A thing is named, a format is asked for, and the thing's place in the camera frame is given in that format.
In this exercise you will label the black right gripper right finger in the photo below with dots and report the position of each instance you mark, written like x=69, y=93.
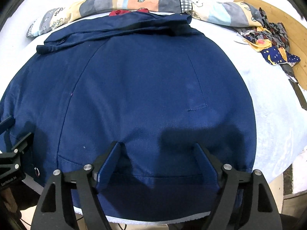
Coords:
x=243, y=200

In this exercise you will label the patchwork long pillow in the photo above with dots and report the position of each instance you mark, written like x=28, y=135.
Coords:
x=236, y=14

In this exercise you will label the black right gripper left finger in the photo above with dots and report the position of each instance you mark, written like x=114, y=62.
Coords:
x=55, y=208

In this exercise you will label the navy work shirt red collar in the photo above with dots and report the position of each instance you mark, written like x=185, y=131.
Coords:
x=144, y=100

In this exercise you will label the colourful patterned cloth pile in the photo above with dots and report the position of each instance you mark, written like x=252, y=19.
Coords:
x=271, y=40

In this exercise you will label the light blue bed sheet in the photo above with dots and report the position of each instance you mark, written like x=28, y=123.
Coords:
x=271, y=105

